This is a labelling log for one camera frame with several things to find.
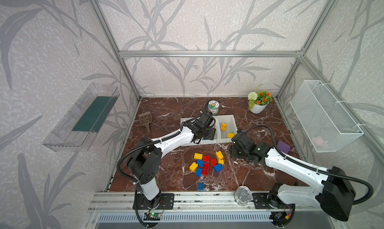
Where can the middle white bin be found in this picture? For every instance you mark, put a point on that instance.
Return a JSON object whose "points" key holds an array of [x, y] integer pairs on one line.
{"points": [[210, 140]]}

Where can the brown litter scoop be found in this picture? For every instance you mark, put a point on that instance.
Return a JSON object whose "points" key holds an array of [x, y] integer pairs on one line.
{"points": [[145, 119]]}

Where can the left white bin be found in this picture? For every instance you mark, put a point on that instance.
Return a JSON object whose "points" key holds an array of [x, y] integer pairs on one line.
{"points": [[187, 131]]}

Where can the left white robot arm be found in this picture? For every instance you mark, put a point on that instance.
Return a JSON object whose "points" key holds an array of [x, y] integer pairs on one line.
{"points": [[142, 163]]}

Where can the yellow lego brick top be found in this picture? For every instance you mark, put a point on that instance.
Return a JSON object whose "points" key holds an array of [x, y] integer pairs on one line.
{"points": [[198, 156]]}

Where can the potted artificial flower plant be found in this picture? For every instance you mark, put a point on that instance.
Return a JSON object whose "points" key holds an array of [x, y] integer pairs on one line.
{"points": [[259, 100]]}

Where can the clear plastic wall shelf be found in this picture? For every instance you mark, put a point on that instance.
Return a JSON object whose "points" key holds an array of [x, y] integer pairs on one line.
{"points": [[79, 127]]}

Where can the long red lego brick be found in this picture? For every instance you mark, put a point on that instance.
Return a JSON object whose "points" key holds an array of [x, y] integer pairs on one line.
{"points": [[205, 169]]}

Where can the white bin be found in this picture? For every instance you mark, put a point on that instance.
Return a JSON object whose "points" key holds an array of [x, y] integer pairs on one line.
{"points": [[225, 124], [210, 140], [187, 131]]}

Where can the right white bin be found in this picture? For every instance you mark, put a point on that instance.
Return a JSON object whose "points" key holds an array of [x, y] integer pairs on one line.
{"points": [[225, 124]]}

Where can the lone blue lego brick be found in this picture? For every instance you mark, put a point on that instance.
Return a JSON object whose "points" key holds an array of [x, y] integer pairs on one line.
{"points": [[201, 186]]}

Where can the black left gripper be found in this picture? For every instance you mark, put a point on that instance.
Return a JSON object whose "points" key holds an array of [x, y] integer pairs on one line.
{"points": [[207, 133]]}

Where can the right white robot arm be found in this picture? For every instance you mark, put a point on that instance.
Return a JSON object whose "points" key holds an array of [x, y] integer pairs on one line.
{"points": [[328, 189]]}

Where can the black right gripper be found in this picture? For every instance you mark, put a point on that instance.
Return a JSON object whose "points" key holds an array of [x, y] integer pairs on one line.
{"points": [[240, 149]]}

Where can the purple scoop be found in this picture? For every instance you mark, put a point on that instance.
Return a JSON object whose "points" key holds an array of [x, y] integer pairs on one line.
{"points": [[284, 147]]}

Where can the white wire mesh basket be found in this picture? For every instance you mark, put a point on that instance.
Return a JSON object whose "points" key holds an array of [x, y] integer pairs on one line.
{"points": [[325, 120]]}

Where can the clear glass jar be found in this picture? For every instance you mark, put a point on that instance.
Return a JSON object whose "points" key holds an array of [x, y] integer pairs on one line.
{"points": [[243, 196]]}

